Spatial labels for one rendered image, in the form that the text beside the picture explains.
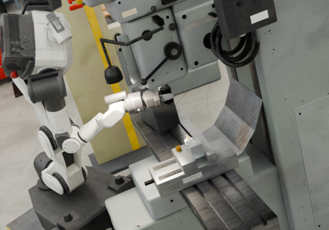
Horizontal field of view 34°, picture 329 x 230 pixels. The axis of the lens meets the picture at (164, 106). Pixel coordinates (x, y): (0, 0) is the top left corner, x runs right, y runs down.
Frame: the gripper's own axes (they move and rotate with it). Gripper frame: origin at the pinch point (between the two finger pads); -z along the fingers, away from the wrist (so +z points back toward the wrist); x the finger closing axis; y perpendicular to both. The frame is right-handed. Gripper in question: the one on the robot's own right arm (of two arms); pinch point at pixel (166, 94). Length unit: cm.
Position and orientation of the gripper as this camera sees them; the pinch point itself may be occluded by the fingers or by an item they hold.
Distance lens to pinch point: 237.4
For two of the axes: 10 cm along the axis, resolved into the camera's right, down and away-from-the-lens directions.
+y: 2.5, 8.6, 4.5
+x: -0.7, -4.5, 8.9
